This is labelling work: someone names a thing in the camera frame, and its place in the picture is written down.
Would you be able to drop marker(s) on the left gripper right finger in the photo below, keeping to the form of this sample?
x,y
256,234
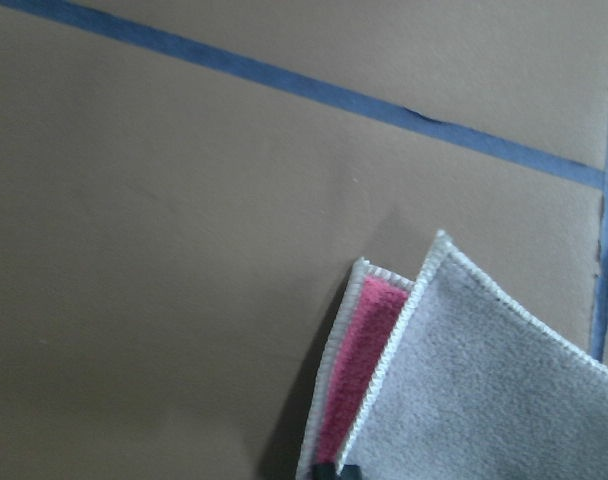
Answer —
x,y
350,472

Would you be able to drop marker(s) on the pink towel with grey edge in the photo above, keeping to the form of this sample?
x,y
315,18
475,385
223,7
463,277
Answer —
x,y
447,377

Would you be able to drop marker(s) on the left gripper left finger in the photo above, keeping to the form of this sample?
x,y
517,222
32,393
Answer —
x,y
323,471

